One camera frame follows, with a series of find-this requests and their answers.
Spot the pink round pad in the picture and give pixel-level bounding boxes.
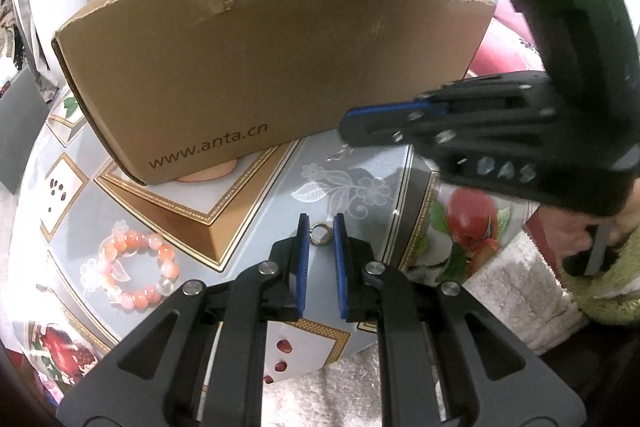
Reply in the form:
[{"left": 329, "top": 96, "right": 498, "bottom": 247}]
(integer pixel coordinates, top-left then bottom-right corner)
[{"left": 177, "top": 159, "right": 240, "bottom": 182}]

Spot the white fluffy garment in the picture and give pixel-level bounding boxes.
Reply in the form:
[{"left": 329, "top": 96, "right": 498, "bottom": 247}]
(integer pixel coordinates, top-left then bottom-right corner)
[{"left": 262, "top": 227, "right": 586, "bottom": 427}]

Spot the pink bead bracelet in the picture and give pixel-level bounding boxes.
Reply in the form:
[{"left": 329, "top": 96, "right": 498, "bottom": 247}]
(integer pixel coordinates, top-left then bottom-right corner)
[{"left": 80, "top": 229, "right": 180, "bottom": 310}]

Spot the dark grey chair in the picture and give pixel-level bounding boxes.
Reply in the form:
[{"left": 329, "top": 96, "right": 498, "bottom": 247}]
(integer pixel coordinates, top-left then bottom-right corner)
[{"left": 0, "top": 69, "right": 51, "bottom": 195}]

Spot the person's right hand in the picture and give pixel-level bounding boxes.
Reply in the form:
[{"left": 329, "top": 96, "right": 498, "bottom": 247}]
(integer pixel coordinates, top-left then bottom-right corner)
[{"left": 545, "top": 177, "right": 640, "bottom": 265}]

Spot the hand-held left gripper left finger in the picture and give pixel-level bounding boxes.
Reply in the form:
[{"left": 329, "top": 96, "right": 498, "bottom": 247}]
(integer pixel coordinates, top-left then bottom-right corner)
[{"left": 56, "top": 213, "right": 312, "bottom": 427}]

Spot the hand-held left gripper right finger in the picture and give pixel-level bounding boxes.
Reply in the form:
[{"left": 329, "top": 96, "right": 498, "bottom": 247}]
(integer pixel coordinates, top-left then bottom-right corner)
[{"left": 332, "top": 213, "right": 587, "bottom": 427}]

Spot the brown cardboard box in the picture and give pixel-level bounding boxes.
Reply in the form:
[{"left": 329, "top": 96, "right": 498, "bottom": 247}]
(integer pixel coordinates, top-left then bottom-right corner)
[{"left": 51, "top": 0, "right": 497, "bottom": 186}]

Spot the silver finger ring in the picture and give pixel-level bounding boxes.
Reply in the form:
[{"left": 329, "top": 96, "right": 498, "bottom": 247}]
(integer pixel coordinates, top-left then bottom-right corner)
[{"left": 308, "top": 223, "right": 333, "bottom": 246}]

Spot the fruit print tablecloth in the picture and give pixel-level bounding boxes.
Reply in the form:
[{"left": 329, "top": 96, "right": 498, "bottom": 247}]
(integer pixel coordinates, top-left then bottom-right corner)
[{"left": 10, "top": 84, "right": 531, "bottom": 408}]

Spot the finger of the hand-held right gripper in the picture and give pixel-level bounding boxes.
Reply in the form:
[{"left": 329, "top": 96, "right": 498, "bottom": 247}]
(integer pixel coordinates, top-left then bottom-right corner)
[
  {"left": 347, "top": 71, "right": 556, "bottom": 118},
  {"left": 338, "top": 109, "right": 558, "bottom": 154}
]

